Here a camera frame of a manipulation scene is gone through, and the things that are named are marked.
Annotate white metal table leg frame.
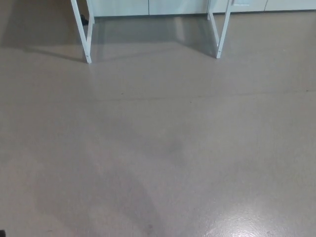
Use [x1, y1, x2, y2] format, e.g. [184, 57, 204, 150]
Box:
[206, 0, 233, 60]
[70, 0, 96, 64]

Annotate white cabinet row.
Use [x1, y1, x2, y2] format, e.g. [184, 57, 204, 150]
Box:
[73, 0, 316, 17]

